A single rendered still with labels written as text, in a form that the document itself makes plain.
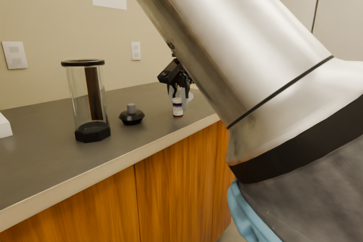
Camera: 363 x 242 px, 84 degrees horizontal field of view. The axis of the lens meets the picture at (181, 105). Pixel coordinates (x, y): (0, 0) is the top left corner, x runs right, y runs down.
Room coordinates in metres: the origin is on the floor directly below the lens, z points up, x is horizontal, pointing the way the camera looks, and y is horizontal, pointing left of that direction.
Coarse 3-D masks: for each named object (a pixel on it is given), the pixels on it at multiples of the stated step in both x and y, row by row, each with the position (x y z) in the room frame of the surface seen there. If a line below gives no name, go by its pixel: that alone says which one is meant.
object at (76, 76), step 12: (72, 60) 0.58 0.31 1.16; (84, 60) 0.60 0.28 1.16; (96, 60) 0.54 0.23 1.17; (72, 72) 0.51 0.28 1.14; (84, 72) 0.52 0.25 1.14; (96, 72) 0.54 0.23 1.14; (72, 84) 0.52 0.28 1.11; (84, 84) 0.52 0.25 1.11; (96, 84) 0.53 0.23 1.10; (72, 96) 0.52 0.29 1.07; (84, 96) 0.51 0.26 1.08; (96, 96) 0.53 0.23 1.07; (72, 108) 0.53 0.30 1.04; (84, 108) 0.51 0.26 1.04; (96, 108) 0.53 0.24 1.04; (84, 120) 0.51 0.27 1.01; (96, 120) 0.52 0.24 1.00; (108, 120) 0.57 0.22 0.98; (84, 132) 0.51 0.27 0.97
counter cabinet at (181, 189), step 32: (224, 128) 0.88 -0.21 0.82; (160, 160) 0.58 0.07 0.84; (192, 160) 0.70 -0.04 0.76; (224, 160) 0.90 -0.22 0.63; (96, 192) 0.42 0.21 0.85; (128, 192) 0.48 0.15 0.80; (160, 192) 0.57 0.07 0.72; (192, 192) 0.71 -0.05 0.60; (224, 192) 0.92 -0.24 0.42; (32, 224) 0.32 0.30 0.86; (64, 224) 0.36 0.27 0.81; (96, 224) 0.41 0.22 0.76; (128, 224) 0.47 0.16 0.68; (160, 224) 0.57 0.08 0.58; (192, 224) 0.71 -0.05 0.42; (224, 224) 0.94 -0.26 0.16
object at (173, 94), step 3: (171, 87) 0.75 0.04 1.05; (174, 87) 0.76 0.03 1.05; (177, 87) 0.78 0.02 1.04; (171, 90) 0.75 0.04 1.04; (174, 90) 0.75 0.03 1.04; (177, 90) 0.78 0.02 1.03; (171, 93) 0.75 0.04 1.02; (174, 93) 0.76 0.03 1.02; (177, 93) 0.78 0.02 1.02; (171, 96) 0.75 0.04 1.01; (174, 96) 0.76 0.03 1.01; (177, 96) 0.79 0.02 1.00; (171, 99) 0.75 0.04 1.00; (171, 102) 0.75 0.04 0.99
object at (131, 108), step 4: (128, 104) 0.67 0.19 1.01; (132, 104) 0.67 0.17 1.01; (128, 108) 0.66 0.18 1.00; (132, 108) 0.66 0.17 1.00; (124, 112) 0.67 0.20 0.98; (128, 112) 0.66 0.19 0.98; (132, 112) 0.66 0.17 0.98; (136, 112) 0.67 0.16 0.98; (140, 112) 0.67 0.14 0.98; (120, 116) 0.65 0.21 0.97; (124, 116) 0.64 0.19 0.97; (128, 116) 0.63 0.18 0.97; (132, 116) 0.63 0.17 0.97; (136, 116) 0.64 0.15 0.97; (140, 116) 0.65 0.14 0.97; (124, 120) 0.64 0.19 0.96; (128, 120) 0.63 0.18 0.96; (132, 120) 0.63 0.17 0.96; (136, 120) 0.64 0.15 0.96; (140, 120) 0.66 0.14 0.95; (128, 124) 0.64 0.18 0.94; (132, 124) 0.64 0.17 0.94
